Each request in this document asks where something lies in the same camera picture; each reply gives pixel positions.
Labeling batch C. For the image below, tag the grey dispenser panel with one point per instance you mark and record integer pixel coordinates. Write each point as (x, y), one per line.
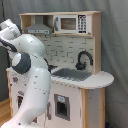
(62, 106)

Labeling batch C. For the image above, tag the grey toy sink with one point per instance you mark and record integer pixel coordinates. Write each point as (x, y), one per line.
(72, 74)

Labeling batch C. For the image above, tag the grey range hood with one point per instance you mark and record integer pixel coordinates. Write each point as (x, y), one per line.
(38, 27)

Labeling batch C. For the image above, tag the black toy faucet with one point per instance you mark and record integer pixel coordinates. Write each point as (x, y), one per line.
(81, 64)

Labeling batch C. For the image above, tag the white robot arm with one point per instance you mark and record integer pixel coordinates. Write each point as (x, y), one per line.
(26, 52)

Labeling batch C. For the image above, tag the toy microwave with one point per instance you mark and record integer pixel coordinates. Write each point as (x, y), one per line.
(73, 24)

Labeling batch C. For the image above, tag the wooden toy kitchen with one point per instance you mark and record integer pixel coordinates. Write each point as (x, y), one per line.
(86, 97)

